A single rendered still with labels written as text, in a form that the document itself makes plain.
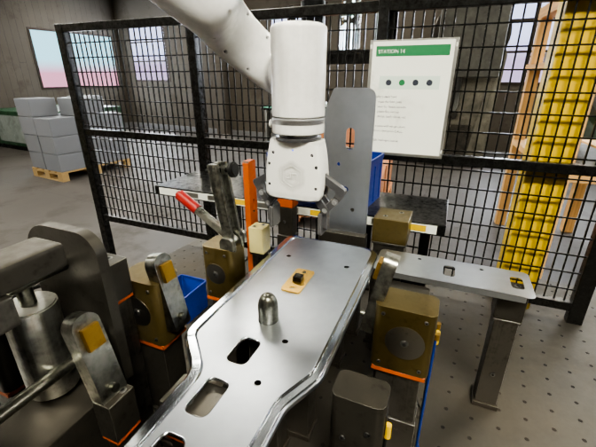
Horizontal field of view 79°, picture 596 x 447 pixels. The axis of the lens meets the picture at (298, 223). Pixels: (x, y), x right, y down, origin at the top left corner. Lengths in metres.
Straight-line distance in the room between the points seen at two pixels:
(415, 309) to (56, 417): 0.50
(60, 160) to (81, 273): 5.44
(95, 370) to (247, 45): 0.51
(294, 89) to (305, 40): 0.06
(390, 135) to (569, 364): 0.75
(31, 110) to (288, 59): 5.74
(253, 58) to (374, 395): 0.53
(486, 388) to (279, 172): 0.63
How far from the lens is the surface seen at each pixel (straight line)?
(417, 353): 0.61
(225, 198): 0.69
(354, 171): 0.87
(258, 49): 0.65
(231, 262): 0.72
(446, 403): 0.94
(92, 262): 0.51
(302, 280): 0.69
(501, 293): 0.76
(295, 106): 0.56
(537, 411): 1.01
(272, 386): 0.50
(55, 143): 5.91
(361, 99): 0.84
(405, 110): 1.11
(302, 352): 0.54
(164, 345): 0.66
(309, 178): 0.58
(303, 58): 0.56
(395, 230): 0.85
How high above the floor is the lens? 1.36
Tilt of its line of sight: 22 degrees down
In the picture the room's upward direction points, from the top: straight up
